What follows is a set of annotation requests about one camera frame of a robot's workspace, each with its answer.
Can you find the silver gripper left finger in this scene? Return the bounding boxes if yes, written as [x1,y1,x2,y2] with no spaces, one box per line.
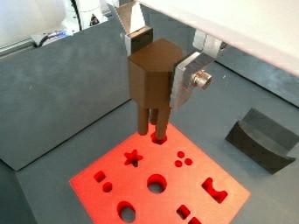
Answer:
[116,0,153,55]

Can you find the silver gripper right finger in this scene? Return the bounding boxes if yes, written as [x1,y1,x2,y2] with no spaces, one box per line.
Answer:
[169,31,228,109]

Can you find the brown three prong peg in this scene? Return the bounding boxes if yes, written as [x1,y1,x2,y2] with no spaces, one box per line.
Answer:
[127,38,183,142]

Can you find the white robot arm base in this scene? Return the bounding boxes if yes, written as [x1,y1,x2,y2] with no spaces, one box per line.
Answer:
[31,0,111,47]

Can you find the red shape sorter block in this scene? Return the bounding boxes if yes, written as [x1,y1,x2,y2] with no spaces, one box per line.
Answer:
[69,126,250,224]

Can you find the black curved holder bracket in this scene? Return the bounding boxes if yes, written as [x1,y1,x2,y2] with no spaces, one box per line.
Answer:
[226,108,299,174]

